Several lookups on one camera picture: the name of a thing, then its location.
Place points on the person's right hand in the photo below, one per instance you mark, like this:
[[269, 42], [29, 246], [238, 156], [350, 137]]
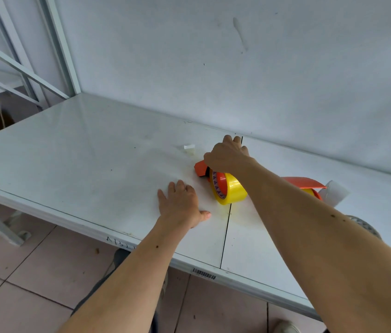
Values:
[[228, 157]]

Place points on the person's left hand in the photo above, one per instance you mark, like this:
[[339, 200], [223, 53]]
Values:
[[181, 204]]

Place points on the orange tape dispenser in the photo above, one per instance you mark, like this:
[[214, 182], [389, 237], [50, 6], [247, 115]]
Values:
[[200, 168], [303, 182]]

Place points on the yellow tape roll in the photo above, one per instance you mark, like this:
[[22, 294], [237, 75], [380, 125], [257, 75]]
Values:
[[309, 192], [235, 188]]

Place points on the white tape core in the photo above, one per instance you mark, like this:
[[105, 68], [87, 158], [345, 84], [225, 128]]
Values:
[[334, 192], [367, 225]]

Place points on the person's right forearm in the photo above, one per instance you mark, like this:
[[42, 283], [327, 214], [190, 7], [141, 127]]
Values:
[[337, 246]]

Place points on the person's left forearm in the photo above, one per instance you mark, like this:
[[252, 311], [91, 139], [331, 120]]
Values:
[[126, 284]]

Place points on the barcode sticker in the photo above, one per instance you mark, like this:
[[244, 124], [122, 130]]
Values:
[[204, 274]]

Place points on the white right shoe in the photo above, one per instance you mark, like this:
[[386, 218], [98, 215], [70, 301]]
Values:
[[285, 327]]

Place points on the white metal bracket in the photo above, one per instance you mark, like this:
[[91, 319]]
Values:
[[23, 235]]

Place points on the white metal frame post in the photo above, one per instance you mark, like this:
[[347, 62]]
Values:
[[18, 51], [60, 45]]

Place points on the white metal frame rail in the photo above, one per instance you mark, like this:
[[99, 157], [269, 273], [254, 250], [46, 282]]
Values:
[[22, 67], [4, 87]]

